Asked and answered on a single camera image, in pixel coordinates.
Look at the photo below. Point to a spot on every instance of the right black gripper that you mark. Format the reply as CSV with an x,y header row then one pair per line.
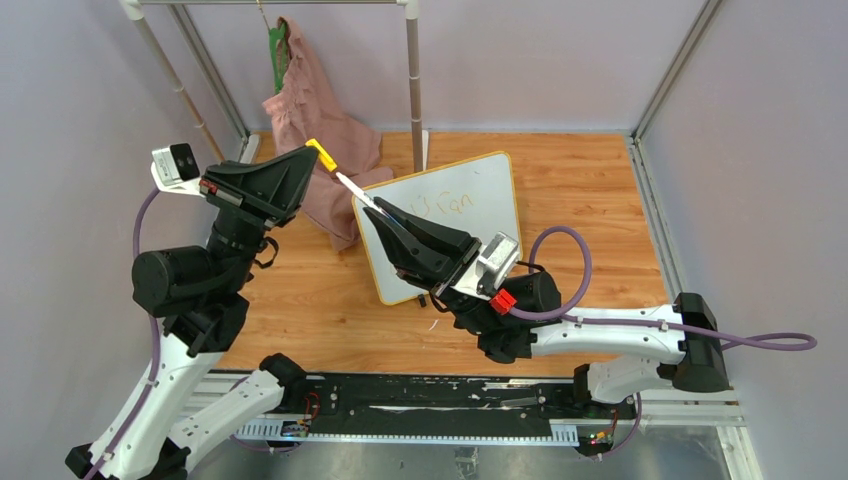
x,y
437,271

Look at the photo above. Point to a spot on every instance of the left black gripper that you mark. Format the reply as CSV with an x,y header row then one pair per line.
x,y
271,192

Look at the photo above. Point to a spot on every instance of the yellow framed whiteboard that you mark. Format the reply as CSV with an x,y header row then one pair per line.
x,y
474,195

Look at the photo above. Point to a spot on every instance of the yellow marker cap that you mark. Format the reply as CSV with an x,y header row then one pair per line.
x,y
324,157

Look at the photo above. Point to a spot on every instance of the white marker pen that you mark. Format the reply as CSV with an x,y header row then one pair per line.
x,y
361,193

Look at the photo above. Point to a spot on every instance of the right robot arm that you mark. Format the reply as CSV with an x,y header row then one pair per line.
x,y
512,317

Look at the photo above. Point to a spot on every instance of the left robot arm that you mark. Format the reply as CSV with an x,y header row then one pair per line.
x,y
193,297

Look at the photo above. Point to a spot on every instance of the pink cloth garment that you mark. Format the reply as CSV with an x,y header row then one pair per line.
x,y
307,108

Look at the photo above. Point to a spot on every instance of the green clothes hanger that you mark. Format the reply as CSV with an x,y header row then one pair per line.
x,y
278,35

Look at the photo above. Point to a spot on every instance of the white clothes rack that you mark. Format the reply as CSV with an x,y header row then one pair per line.
x,y
134,12

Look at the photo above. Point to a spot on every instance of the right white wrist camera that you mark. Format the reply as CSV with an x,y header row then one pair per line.
x,y
489,267

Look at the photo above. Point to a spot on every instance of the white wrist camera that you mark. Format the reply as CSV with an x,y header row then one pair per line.
x,y
489,267
175,170

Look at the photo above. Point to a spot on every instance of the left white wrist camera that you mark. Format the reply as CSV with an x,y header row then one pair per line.
x,y
175,170

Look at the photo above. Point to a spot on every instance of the aluminium frame post left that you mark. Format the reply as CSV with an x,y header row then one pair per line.
x,y
196,44

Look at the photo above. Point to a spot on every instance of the aluminium frame post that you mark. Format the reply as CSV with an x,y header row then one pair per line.
x,y
664,248
196,44

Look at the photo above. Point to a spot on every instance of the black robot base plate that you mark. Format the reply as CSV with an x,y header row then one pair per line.
x,y
441,410

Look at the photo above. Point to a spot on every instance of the aluminium frame post right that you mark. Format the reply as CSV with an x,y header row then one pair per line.
x,y
664,248

